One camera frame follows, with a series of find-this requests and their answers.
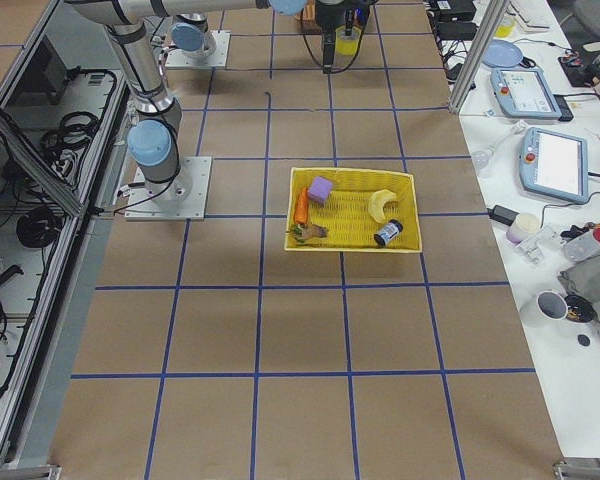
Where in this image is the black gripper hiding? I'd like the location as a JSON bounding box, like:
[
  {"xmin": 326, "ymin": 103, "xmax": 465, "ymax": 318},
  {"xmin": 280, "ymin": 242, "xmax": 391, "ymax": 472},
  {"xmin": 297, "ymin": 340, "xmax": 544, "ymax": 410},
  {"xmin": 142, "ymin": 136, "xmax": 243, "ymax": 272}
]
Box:
[{"xmin": 315, "ymin": 0, "xmax": 355, "ymax": 74}]

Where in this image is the brown wicker basket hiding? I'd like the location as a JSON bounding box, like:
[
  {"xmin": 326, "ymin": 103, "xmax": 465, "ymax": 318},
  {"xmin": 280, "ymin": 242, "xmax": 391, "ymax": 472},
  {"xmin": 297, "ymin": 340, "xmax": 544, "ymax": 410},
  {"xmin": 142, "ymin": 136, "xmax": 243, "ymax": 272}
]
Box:
[{"xmin": 293, "ymin": 0, "xmax": 321, "ymax": 35}]

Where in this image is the blue plate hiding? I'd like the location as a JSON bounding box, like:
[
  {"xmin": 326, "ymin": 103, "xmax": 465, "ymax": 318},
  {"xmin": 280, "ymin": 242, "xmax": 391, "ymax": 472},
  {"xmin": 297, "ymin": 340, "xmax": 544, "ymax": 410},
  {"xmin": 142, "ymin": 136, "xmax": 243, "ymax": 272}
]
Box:
[{"xmin": 482, "ymin": 38, "xmax": 524, "ymax": 68}]

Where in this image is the purple foam cube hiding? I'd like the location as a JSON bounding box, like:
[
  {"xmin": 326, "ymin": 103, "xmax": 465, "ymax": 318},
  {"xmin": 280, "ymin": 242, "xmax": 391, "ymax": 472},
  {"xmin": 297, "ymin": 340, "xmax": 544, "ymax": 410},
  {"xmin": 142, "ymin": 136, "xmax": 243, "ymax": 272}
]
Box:
[{"xmin": 308, "ymin": 176, "xmax": 333, "ymax": 205}]

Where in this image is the pale banana slice toy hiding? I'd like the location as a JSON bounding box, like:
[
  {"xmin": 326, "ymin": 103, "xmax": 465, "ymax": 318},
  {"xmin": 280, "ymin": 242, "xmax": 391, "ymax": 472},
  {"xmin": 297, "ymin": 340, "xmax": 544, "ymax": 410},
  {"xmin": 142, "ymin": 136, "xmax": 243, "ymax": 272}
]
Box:
[{"xmin": 367, "ymin": 189, "xmax": 397, "ymax": 224}]

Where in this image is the yellow woven tray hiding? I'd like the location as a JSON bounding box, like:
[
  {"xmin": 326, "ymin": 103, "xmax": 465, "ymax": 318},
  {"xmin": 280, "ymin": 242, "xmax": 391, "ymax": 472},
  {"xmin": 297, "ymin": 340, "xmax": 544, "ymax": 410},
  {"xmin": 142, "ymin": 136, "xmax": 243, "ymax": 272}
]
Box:
[{"xmin": 284, "ymin": 167, "xmax": 422, "ymax": 253}]

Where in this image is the orange toy carrot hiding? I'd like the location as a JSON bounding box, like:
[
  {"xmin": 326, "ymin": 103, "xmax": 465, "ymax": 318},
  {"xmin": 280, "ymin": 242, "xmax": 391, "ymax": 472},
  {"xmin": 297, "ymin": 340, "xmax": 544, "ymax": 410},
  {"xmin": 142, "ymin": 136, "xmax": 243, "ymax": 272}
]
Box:
[{"xmin": 290, "ymin": 187, "xmax": 309, "ymax": 243}]

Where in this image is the upper teach pendant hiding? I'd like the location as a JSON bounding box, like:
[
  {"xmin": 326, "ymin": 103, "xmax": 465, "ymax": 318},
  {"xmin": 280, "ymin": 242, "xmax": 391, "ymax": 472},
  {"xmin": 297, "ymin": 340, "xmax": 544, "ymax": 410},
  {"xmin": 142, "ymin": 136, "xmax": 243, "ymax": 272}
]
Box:
[{"xmin": 490, "ymin": 68, "xmax": 562, "ymax": 120}]

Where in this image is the teach pendant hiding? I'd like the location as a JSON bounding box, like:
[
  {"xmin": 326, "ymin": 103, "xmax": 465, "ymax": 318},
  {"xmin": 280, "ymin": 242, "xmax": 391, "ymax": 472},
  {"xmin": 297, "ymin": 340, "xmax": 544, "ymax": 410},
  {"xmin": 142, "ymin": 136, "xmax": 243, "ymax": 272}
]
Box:
[
  {"xmin": 519, "ymin": 127, "xmax": 589, "ymax": 204},
  {"xmin": 490, "ymin": 68, "xmax": 562, "ymax": 120}
]

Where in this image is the brown toy animal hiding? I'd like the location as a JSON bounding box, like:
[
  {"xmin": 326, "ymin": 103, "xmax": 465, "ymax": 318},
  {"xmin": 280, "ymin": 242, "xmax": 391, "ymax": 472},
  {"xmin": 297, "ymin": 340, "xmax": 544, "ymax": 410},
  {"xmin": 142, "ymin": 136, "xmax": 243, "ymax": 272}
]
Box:
[{"xmin": 298, "ymin": 224, "xmax": 328, "ymax": 243}]

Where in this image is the small black silver can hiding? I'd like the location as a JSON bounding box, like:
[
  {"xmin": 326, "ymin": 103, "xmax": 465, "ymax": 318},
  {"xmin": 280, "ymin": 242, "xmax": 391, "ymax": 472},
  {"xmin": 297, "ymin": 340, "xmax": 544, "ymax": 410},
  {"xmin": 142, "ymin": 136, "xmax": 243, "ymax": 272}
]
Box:
[{"xmin": 373, "ymin": 219, "xmax": 404, "ymax": 248}]

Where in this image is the lower teach pendant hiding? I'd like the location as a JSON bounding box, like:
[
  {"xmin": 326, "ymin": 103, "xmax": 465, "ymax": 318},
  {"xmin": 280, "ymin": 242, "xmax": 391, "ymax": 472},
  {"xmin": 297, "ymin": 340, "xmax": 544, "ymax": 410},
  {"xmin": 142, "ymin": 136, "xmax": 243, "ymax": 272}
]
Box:
[{"xmin": 519, "ymin": 127, "xmax": 589, "ymax": 204}]

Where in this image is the white mug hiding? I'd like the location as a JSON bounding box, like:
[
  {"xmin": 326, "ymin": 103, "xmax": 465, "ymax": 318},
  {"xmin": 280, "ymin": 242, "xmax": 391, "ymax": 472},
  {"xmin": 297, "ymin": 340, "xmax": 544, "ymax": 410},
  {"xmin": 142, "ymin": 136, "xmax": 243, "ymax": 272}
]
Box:
[{"xmin": 519, "ymin": 290, "xmax": 568, "ymax": 328}]

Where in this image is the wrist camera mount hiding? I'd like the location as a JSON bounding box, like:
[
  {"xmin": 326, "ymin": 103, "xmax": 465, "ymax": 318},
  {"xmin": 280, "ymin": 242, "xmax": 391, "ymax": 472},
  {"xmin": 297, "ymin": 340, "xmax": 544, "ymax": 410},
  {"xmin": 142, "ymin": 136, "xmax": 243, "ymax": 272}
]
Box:
[{"xmin": 355, "ymin": 0, "xmax": 375, "ymax": 28}]

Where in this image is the aluminium frame post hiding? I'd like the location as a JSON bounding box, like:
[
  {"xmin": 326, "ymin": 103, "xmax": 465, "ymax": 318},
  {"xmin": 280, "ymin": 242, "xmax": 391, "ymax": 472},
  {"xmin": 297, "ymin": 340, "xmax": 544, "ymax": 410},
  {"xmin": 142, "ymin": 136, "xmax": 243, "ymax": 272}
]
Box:
[{"xmin": 448, "ymin": 0, "xmax": 510, "ymax": 114}]

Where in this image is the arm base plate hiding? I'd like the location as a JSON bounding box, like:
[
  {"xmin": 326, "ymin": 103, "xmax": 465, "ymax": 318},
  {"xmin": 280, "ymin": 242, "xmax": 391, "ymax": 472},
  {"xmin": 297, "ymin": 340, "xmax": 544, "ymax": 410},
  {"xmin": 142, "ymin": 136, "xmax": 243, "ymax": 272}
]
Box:
[
  {"xmin": 122, "ymin": 156, "xmax": 212, "ymax": 221},
  {"xmin": 164, "ymin": 28, "xmax": 230, "ymax": 69}
]

